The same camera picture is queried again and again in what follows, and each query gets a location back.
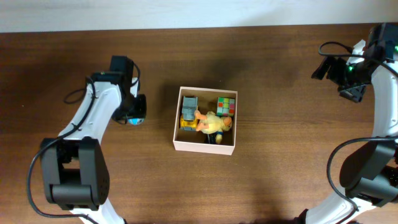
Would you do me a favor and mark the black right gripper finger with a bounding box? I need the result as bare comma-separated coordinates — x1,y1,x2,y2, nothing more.
311,57,332,80
338,85,367,103

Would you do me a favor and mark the blue toy ball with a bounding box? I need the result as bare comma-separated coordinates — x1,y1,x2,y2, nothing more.
127,118,145,126

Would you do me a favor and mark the yellow grey toy truck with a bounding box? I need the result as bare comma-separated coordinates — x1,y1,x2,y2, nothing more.
180,96,198,131

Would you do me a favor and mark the yellow plush toy animal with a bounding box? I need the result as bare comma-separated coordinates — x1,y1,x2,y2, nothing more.
194,110,233,144

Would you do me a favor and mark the black round cap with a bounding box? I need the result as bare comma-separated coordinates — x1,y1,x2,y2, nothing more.
205,133,217,144

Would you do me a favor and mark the multicoloured puzzle cube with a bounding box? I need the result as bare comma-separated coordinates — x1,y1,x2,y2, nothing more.
216,97,236,117

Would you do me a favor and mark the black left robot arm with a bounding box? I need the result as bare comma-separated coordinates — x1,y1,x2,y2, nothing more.
34,71,146,223

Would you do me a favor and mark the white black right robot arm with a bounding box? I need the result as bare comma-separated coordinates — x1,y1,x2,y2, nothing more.
294,37,397,223

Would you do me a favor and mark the white cardboard box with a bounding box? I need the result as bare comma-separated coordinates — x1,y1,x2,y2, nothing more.
173,86,238,156

